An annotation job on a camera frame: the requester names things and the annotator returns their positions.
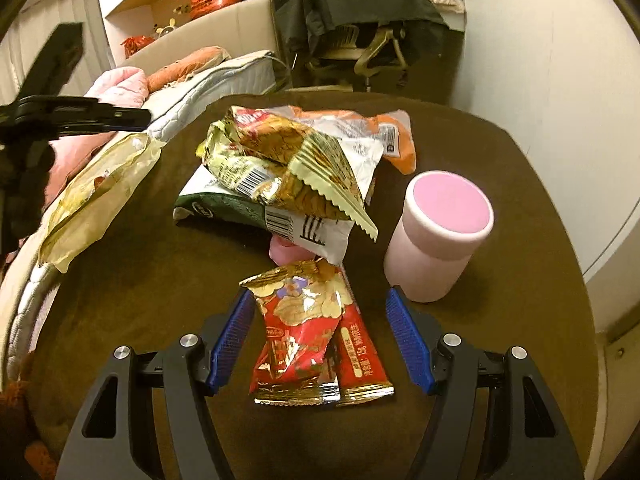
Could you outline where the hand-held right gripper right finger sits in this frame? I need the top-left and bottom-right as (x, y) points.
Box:
(385, 285), (586, 480)

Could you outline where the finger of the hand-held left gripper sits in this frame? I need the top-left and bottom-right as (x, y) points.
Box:
(52, 101), (152, 137)

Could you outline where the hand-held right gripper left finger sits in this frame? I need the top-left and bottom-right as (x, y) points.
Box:
(55, 289), (257, 480)

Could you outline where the red strip packet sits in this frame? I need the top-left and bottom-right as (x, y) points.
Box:
(330, 265), (396, 407)

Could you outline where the red gold snack packet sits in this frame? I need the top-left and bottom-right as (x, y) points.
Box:
(240, 257), (351, 407)

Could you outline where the yellow plastic bag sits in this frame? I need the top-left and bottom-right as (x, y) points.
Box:
(37, 132), (168, 275)

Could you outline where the green white packet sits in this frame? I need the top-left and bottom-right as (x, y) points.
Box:
(172, 162), (373, 267)

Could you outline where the gold crinkled snack bag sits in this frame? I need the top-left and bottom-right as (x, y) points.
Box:
(196, 105), (379, 243)

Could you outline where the orange white wrapper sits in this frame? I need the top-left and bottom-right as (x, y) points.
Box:
(295, 107), (418, 176)

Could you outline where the pink floral quilt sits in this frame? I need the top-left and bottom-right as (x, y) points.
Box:
(45, 66), (150, 206)

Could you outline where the pale pleated curtain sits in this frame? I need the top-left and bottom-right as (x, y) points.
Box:
(0, 0), (116, 106)

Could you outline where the small orange plastic bag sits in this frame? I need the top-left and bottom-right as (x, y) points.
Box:
(120, 35), (157, 58)

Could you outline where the pink bottle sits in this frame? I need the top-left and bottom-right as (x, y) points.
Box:
(383, 170), (496, 304)

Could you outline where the orange pillow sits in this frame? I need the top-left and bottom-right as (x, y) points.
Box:
(147, 46), (232, 92)

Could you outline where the pink caterpillar toy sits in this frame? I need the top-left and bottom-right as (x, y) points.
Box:
(269, 235), (321, 267)

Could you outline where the beige upholstered bed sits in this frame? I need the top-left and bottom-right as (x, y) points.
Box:
(0, 0), (281, 386)

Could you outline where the beige office chair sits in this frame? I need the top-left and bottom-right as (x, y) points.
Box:
(305, 22), (408, 91)

